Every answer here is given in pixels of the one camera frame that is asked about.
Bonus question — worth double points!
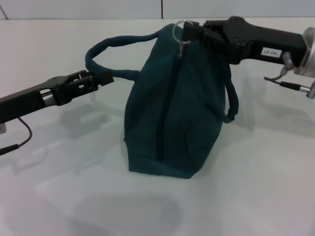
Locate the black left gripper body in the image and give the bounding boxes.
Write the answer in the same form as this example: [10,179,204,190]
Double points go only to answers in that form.
[0,75,72,123]

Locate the dark left arm cable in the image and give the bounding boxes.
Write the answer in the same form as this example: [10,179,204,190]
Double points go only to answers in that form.
[0,117,33,156]

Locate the dark right arm cable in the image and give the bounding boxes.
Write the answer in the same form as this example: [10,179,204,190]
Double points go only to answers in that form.
[263,53,302,91]

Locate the dark arm cable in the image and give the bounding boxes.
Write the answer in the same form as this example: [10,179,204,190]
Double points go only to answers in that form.
[0,117,33,156]
[263,53,302,91]

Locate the dark teal insulated lunch bag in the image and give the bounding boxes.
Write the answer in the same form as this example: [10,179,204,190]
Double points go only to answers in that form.
[85,23,239,179]

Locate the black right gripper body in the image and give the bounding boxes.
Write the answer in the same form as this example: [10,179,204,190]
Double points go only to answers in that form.
[220,16,306,69]

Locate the clear zipper pull ring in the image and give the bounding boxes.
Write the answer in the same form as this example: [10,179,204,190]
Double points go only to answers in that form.
[172,19,195,59]

